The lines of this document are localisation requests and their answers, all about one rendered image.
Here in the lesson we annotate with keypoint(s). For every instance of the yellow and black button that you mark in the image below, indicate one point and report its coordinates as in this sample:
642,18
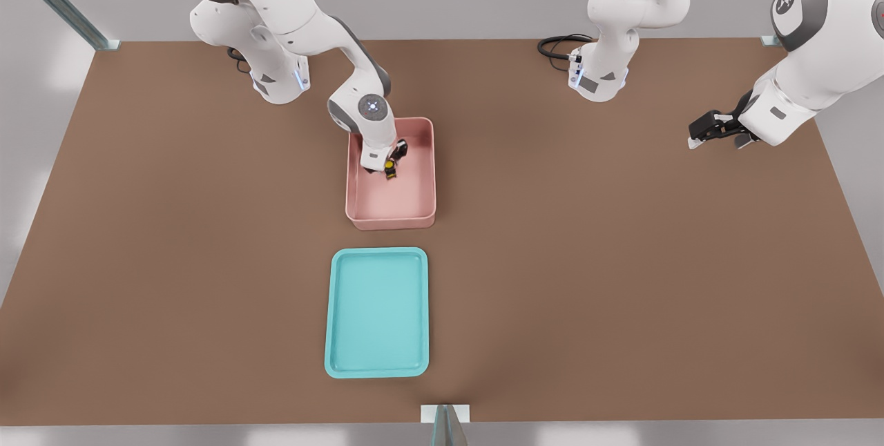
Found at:
390,169

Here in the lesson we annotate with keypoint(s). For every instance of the pink plastic box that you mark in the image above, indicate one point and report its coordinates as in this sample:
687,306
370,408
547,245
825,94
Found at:
392,190

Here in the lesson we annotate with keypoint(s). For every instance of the pale blue-green tray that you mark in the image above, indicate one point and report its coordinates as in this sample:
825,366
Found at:
377,313

